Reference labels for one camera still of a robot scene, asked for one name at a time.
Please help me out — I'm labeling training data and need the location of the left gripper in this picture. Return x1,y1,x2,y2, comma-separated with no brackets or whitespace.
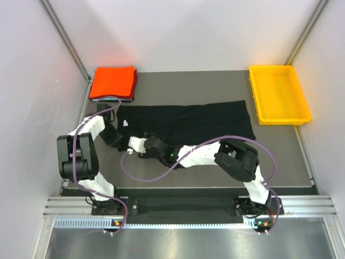
99,125,122,148

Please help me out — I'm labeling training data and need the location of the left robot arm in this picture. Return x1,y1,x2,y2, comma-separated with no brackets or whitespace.
57,103,126,215

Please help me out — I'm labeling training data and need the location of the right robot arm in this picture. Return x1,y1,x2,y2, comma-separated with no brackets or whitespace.
130,135,277,217

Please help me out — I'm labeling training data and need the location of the teal folded t-shirt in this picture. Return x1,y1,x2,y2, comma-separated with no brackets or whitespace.
91,97,118,102

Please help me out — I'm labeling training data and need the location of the red folded t-shirt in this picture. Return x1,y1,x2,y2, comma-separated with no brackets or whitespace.
131,70,138,99

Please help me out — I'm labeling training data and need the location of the orange folded t-shirt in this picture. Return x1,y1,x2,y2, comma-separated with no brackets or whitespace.
89,66,136,99

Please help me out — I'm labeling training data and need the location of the yellow plastic tray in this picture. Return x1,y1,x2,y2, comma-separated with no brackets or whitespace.
249,65,312,126

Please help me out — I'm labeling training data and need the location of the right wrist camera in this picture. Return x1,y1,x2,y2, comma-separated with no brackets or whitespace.
127,137,147,154

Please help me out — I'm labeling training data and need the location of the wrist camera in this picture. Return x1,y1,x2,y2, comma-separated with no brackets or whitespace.
127,137,147,154
96,103,115,123

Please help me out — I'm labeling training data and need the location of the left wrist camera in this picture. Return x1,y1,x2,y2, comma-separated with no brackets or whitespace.
96,103,115,123

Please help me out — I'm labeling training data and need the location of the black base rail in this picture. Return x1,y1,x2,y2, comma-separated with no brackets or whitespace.
91,195,284,223

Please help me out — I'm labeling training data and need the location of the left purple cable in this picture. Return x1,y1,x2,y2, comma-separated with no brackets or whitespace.
70,96,128,235

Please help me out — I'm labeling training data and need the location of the purple cable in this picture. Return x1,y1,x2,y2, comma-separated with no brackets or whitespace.
70,96,128,235
120,135,282,235

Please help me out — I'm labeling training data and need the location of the grey slotted cable duct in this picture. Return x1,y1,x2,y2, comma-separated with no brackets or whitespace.
54,217,263,229

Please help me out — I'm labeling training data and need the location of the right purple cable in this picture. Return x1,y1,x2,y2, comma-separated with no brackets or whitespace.
120,135,282,235

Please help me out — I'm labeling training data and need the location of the left aluminium frame post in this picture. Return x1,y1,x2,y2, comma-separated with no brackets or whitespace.
38,0,91,81

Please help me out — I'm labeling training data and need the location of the aluminium frame post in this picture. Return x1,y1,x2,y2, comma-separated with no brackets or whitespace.
285,0,330,66
38,0,91,81

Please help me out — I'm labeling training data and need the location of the right aluminium frame post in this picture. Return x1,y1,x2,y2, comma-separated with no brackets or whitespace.
285,0,330,66

